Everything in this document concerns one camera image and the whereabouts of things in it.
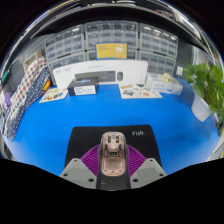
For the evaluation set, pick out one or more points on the small black labelled box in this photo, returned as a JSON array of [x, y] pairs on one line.
[[83, 87]]

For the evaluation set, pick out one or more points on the purple bag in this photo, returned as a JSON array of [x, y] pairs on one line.
[[7, 99]]

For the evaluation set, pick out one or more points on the beige framed tray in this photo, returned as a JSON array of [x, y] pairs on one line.
[[31, 60]]

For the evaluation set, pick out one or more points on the dark wall shelf unit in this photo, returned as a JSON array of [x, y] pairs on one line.
[[116, 10]]

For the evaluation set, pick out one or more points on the yellow card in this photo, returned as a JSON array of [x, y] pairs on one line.
[[111, 51]]

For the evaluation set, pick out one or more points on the pink computer mouse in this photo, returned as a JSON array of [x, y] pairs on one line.
[[113, 156]]

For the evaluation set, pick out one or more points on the black mouse pad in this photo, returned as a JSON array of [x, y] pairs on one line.
[[83, 136]]

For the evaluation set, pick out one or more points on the long white keyboard box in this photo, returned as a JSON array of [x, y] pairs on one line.
[[133, 68]]

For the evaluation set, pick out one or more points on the green potted plant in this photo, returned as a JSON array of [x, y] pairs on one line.
[[205, 86]]

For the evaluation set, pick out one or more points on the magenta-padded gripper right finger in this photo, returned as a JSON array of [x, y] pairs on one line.
[[137, 163]]

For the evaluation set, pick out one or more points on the printed picture card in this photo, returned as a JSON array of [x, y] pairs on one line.
[[140, 91], [53, 95]]

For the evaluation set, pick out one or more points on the teal wall box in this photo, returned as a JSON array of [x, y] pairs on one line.
[[5, 76]]

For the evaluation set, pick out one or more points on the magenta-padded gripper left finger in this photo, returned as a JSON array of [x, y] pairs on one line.
[[88, 163]]

